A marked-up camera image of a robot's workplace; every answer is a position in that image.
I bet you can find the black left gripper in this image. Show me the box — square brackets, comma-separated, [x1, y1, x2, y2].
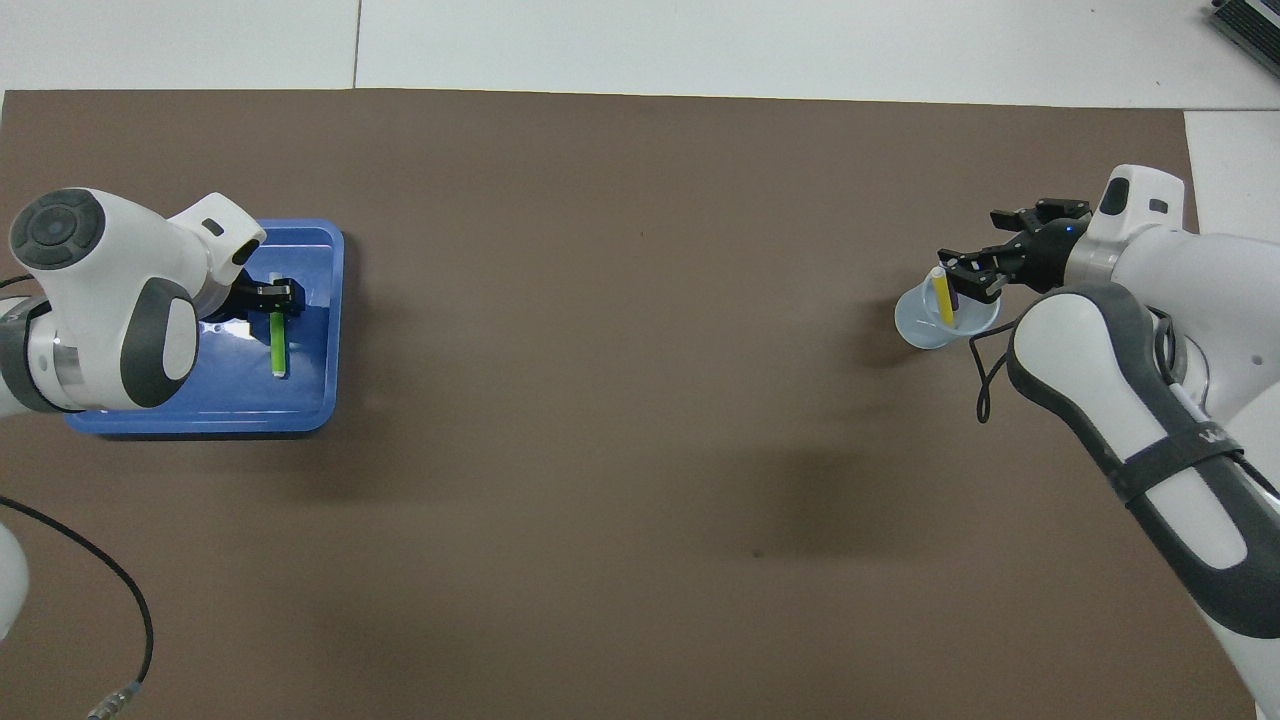
[203, 268, 305, 327]

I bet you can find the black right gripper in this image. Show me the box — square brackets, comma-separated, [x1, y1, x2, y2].
[936, 197, 1092, 305]

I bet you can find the blue plastic tray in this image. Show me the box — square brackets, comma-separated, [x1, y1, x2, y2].
[65, 218, 346, 439]

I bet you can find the translucent plastic cup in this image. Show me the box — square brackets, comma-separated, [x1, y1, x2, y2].
[893, 270, 1001, 351]

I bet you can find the brown table mat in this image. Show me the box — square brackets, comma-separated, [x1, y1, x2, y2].
[0, 88, 1256, 720]

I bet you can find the grey ribbed device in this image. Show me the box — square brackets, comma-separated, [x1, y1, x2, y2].
[1205, 0, 1280, 61]

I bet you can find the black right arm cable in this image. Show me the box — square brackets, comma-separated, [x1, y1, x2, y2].
[966, 308, 1036, 425]

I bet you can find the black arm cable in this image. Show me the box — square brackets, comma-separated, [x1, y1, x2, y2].
[966, 308, 1036, 425]
[0, 494, 157, 720]

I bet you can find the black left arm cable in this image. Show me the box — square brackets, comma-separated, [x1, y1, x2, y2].
[0, 494, 157, 720]

